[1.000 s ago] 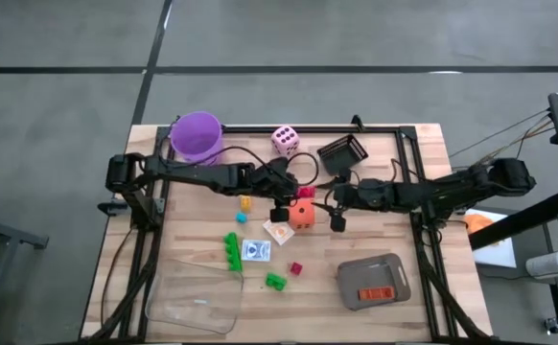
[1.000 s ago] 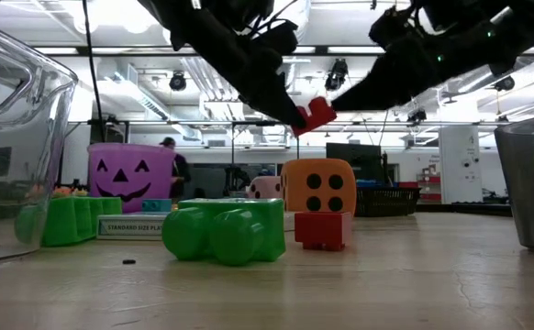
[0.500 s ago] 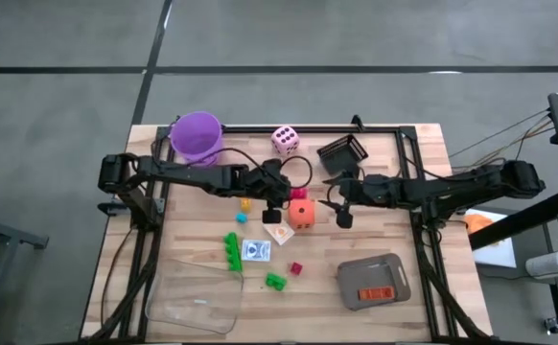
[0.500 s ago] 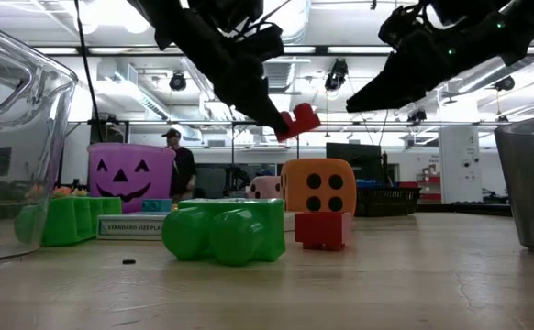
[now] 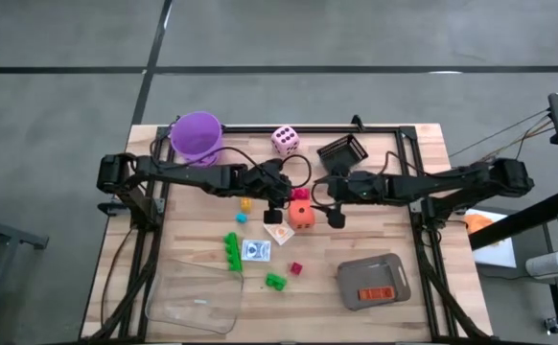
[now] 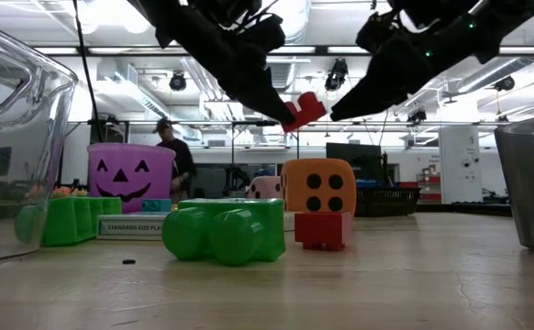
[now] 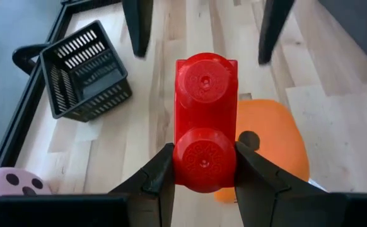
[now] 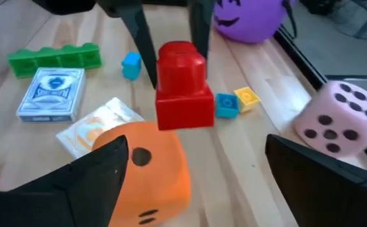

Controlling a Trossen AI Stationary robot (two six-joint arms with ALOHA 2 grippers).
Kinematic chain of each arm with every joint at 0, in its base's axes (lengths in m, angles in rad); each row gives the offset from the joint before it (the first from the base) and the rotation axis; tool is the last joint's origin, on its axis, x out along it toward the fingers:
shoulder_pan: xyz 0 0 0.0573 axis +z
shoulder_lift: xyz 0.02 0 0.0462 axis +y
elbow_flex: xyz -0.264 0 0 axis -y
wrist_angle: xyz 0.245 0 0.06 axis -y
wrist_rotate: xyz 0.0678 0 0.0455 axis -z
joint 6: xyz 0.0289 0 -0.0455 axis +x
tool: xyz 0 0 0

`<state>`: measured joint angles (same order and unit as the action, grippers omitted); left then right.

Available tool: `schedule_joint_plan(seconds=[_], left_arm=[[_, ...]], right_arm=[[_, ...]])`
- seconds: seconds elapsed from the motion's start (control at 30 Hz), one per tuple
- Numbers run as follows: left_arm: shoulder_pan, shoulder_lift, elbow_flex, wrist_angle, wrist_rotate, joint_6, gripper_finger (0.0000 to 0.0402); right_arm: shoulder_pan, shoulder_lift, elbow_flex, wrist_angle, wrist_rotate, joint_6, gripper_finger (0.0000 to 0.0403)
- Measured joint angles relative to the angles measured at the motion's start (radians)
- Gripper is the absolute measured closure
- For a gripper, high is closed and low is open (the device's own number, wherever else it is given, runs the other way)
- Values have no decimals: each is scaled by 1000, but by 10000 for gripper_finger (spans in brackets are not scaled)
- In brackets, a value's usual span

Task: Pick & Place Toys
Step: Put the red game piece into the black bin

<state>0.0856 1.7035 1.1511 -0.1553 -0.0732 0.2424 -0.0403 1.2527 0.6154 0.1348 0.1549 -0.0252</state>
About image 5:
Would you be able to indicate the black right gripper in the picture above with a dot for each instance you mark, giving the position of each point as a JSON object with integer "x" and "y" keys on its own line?
{"x": 355, "y": 188}

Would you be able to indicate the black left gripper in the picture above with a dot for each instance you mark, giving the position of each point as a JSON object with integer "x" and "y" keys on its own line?
{"x": 267, "y": 187}

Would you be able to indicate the red toy brick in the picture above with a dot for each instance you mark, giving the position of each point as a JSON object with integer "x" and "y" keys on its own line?
{"x": 301, "y": 194}

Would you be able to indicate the yellow toy brick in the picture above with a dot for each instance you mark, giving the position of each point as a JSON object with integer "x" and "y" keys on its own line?
{"x": 246, "y": 206}

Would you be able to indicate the orange foam die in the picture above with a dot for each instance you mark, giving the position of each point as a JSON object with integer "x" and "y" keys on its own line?
{"x": 302, "y": 215}

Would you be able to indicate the light blue small toy block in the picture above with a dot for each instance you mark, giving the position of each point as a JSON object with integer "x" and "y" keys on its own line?
{"x": 241, "y": 218}

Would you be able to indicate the pink foam die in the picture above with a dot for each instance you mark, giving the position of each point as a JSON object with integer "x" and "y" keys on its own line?
{"x": 285, "y": 140}

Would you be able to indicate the blue-print card deck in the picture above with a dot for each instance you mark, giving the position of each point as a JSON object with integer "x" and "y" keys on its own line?
{"x": 256, "y": 250}

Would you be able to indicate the long green toy brick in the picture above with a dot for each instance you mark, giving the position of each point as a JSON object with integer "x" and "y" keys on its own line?
{"x": 233, "y": 252}

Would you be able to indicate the small red toy cube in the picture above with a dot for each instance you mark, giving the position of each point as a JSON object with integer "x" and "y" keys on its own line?
{"x": 296, "y": 269}

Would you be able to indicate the short green toy brick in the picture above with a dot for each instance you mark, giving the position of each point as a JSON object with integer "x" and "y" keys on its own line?
{"x": 275, "y": 282}

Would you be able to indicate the orange wedge toy brick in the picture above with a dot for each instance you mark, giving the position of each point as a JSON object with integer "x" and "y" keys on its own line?
{"x": 376, "y": 293}

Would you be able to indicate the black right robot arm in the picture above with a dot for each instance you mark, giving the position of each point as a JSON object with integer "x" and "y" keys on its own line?
{"x": 451, "y": 184}

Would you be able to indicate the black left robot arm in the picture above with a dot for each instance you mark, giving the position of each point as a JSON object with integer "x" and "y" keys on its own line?
{"x": 188, "y": 175}

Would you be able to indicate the black slotted plastic basket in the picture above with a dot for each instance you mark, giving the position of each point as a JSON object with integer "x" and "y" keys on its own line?
{"x": 341, "y": 151}

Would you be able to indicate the grey translucent plastic tray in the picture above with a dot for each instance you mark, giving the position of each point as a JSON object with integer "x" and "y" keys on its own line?
{"x": 370, "y": 273}

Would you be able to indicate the purple pumpkin-face bucket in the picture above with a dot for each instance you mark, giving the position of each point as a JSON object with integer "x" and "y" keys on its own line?
{"x": 196, "y": 136}

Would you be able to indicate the clear plastic bin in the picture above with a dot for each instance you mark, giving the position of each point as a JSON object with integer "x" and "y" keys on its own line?
{"x": 192, "y": 297}

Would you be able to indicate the orange object beside table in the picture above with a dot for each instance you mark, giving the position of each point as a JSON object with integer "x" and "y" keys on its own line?
{"x": 479, "y": 223}

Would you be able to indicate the white board on floor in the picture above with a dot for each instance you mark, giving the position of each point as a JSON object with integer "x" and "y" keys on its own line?
{"x": 497, "y": 256}

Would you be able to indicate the black diagonal beam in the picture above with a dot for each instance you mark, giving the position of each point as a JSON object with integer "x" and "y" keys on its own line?
{"x": 523, "y": 220}

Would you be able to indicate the white paper roll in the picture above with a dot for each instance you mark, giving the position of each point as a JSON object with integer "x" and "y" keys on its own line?
{"x": 547, "y": 263}

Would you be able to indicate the small black castor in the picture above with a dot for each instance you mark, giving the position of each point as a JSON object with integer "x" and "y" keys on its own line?
{"x": 552, "y": 326}

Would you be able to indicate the grey metal side table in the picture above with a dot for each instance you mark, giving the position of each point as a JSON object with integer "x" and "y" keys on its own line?
{"x": 6, "y": 236}

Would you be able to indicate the black frame clamp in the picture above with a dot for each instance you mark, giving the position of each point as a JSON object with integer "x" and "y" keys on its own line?
{"x": 356, "y": 122}

